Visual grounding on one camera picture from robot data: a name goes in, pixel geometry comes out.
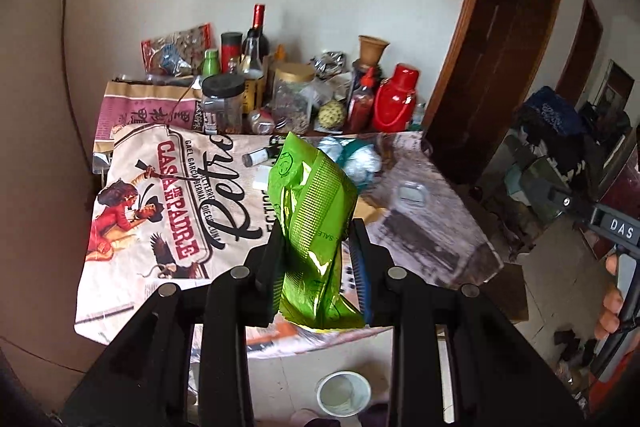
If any red black can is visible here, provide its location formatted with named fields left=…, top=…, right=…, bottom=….
left=220, top=31, right=243, bottom=74

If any red-capped wine bottle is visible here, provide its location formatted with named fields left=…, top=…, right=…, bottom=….
left=242, top=4, right=270, bottom=60

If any person's right hand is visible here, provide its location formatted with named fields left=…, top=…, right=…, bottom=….
left=594, top=285, right=624, bottom=340

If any green bottle cap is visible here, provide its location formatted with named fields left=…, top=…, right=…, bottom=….
left=201, top=49, right=220, bottom=77

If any printed retro tablecloth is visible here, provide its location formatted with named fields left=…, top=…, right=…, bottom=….
left=74, top=124, right=502, bottom=345

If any custard apple fruit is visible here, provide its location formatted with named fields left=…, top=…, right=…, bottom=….
left=317, top=100, right=346, bottom=130

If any clear plastic container lid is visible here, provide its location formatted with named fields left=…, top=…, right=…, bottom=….
left=396, top=181, right=428, bottom=208

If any red chili sauce bottle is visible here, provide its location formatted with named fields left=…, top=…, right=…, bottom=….
left=346, top=67, right=375, bottom=133

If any peanut snack bag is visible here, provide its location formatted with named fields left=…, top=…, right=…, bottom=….
left=141, top=23, right=213, bottom=77

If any small red-white jar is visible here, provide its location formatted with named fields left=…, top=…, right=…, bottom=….
left=247, top=108, right=276, bottom=135

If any yellow-label sauce bottle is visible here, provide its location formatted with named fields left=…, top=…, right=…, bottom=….
left=240, top=37, right=265, bottom=115

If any pink paper duck bag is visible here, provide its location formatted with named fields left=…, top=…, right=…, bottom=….
left=93, top=80, right=203, bottom=153

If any small white-label vial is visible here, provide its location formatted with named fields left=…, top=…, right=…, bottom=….
left=242, top=146, right=280, bottom=167

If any brown clay cup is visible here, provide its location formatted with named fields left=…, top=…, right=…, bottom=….
left=359, top=35, right=390, bottom=67

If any red thermos jug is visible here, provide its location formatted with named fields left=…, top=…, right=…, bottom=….
left=371, top=63, right=420, bottom=133

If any gold-lid clear plastic jar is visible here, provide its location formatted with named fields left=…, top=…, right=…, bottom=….
left=271, top=63, right=314, bottom=134

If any green snack bag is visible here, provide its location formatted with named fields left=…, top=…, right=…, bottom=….
left=268, top=133, right=363, bottom=329

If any teal white plastic bag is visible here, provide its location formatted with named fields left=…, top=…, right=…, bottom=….
left=318, top=136, right=382, bottom=192

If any black-lid clear plastic jar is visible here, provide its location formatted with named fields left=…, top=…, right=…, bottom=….
left=201, top=74, right=245, bottom=135

